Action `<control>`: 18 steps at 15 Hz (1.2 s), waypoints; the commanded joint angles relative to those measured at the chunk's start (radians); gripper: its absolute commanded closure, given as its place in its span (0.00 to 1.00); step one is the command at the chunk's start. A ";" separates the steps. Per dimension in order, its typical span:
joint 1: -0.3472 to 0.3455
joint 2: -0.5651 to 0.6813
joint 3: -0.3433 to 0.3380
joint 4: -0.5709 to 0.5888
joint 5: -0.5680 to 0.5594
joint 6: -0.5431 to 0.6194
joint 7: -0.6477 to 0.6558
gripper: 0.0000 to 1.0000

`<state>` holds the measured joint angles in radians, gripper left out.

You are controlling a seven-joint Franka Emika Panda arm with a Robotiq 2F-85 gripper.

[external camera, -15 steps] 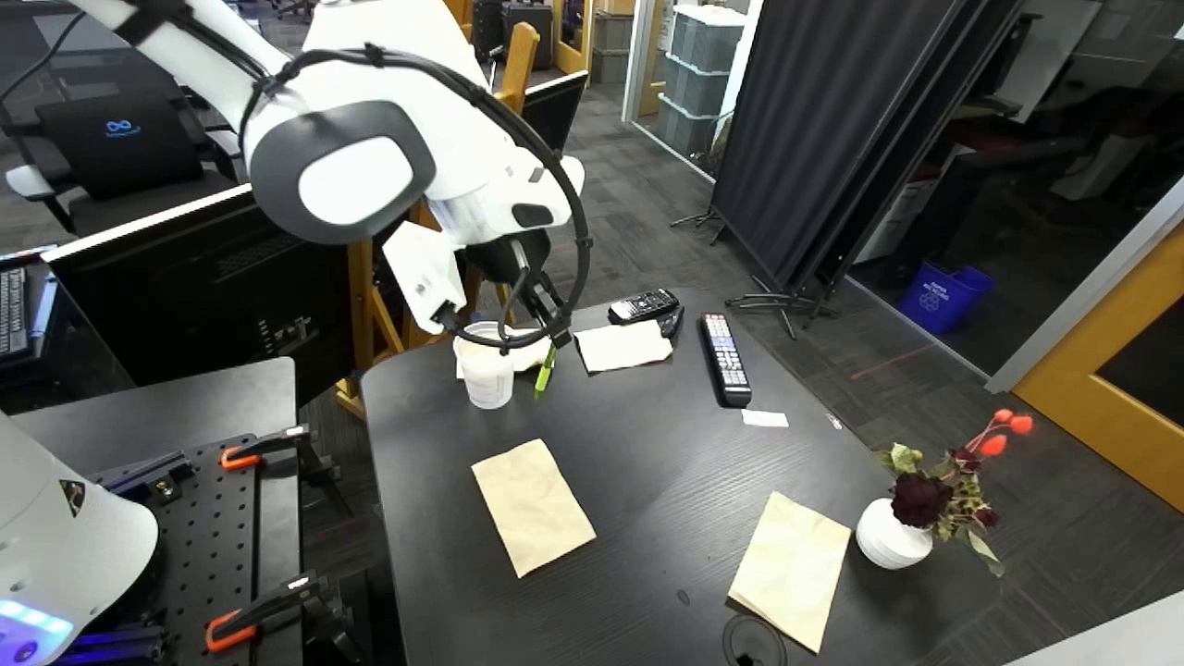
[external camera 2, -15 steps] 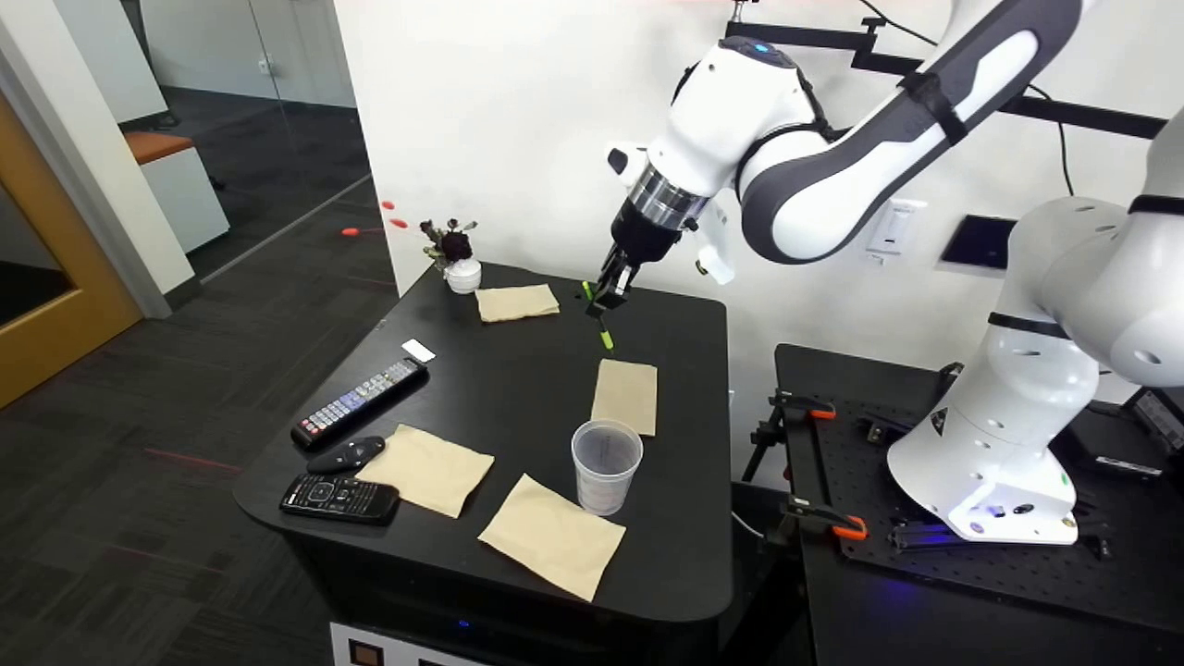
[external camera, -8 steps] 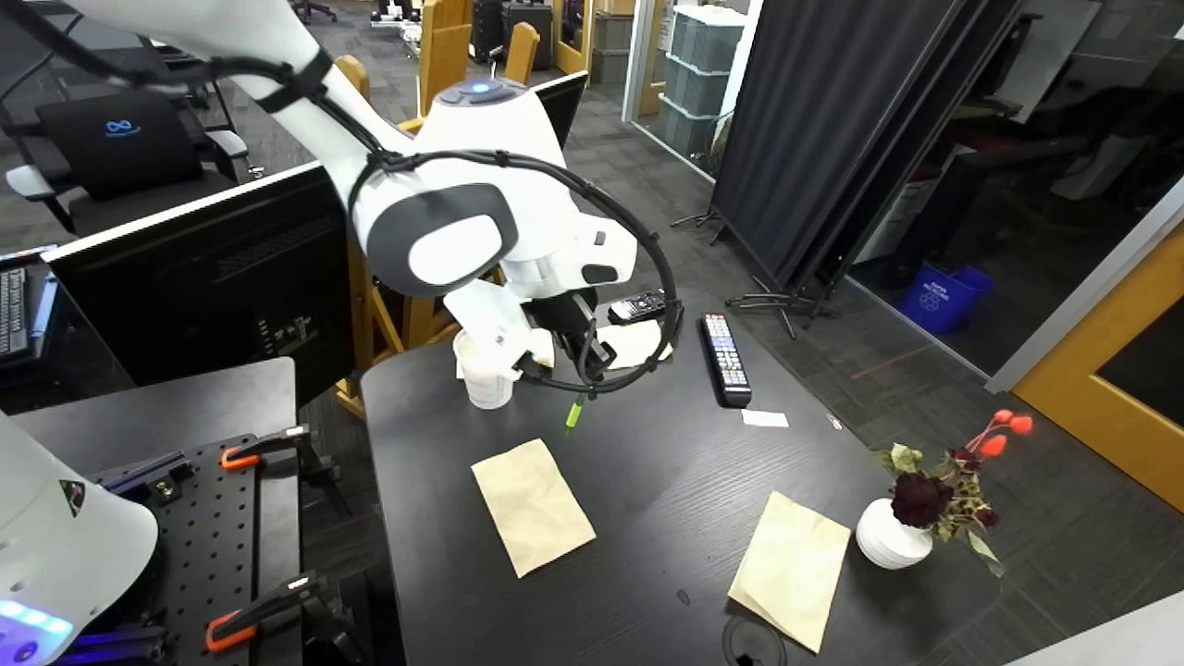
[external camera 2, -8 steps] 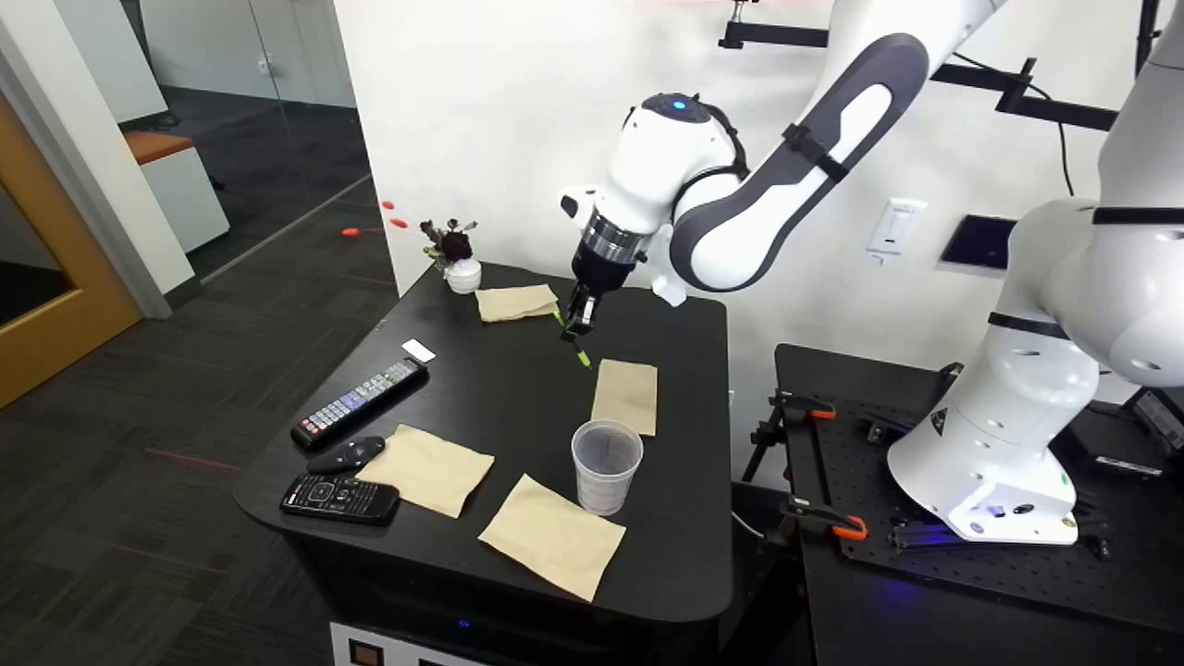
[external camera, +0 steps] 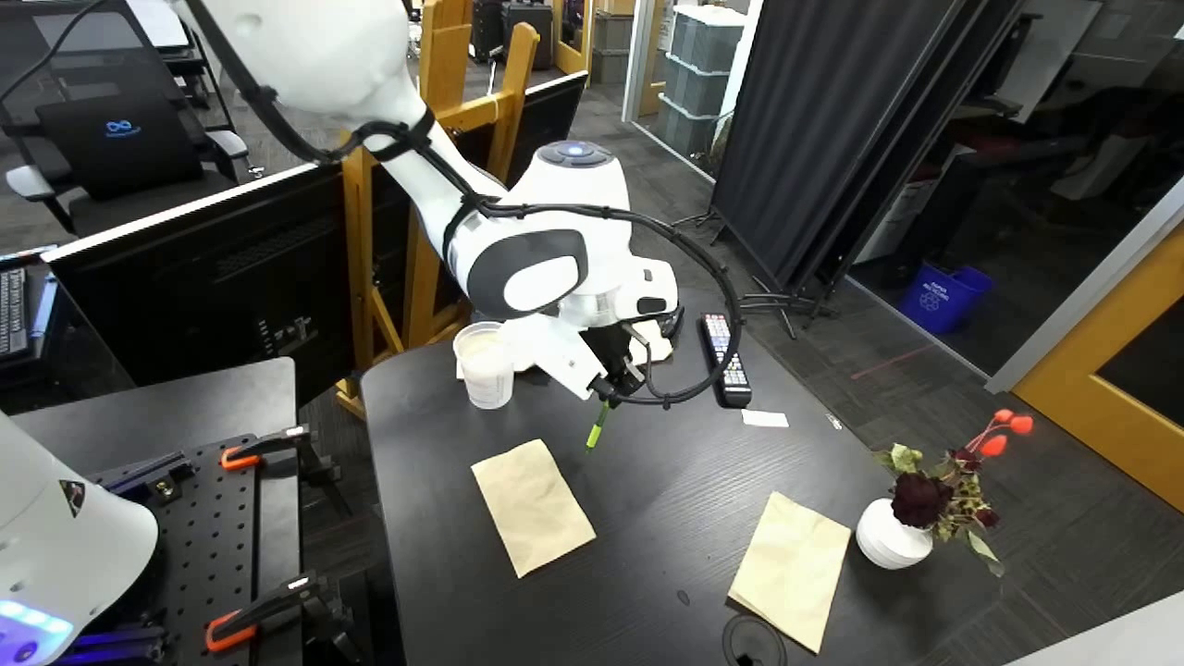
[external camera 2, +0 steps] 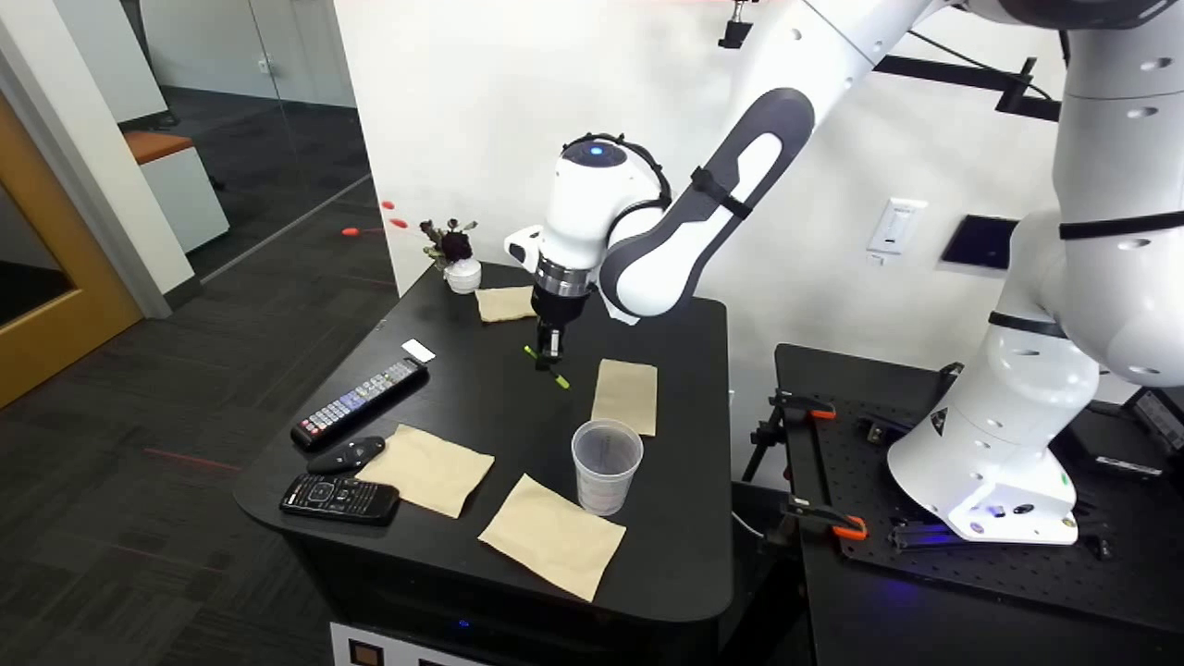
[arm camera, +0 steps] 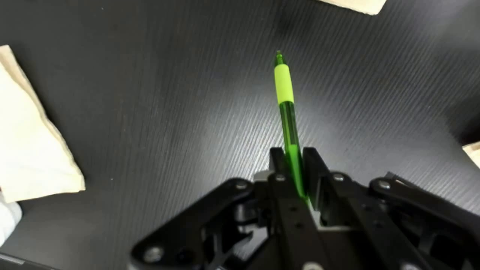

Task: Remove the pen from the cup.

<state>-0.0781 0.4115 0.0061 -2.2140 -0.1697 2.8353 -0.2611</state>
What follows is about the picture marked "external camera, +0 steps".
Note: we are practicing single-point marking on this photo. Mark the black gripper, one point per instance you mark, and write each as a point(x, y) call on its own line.
point(629, 339)

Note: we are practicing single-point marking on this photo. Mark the green pen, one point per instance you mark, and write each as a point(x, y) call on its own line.
point(595, 432)

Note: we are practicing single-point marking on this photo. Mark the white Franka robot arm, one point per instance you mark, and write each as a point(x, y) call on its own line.
point(531, 265)

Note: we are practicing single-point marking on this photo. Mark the translucent plastic cup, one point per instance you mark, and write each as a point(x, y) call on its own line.
point(484, 376)

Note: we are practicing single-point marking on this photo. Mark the long black remote control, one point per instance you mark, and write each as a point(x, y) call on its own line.
point(728, 370)

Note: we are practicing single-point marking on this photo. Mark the beige paper napkin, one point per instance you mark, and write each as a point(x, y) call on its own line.
point(534, 504)
point(794, 570)

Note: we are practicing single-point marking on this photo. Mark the small white card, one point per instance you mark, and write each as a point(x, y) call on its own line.
point(764, 418)

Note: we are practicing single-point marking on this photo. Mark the small black divider panel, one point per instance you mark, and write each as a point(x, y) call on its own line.
point(555, 112)

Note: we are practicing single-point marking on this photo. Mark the round white vase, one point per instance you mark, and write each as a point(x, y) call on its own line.
point(890, 536)

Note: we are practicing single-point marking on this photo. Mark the stacked grey storage drawers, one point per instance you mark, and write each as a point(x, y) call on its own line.
point(701, 69)

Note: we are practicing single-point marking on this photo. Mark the blue plastic bin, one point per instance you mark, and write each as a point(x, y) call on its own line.
point(944, 296)

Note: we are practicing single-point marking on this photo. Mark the orange black clamp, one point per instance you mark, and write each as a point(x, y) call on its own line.
point(260, 613)
point(260, 454)

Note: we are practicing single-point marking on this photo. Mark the black curtain screen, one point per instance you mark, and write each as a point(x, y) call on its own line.
point(836, 122)

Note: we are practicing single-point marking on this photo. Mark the wooden chair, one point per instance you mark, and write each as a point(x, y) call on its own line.
point(425, 75)

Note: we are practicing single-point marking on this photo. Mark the large black divider panel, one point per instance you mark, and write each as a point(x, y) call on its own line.
point(208, 282)

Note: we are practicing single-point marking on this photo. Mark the black perforated breadboard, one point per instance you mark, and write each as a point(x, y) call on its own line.
point(206, 541)

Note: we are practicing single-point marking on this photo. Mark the yellow wooden door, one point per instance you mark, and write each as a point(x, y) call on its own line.
point(1084, 370)

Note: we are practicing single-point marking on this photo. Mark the black keyboard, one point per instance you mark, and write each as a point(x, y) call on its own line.
point(18, 312)

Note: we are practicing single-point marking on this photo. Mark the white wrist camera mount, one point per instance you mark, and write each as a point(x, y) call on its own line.
point(568, 355)

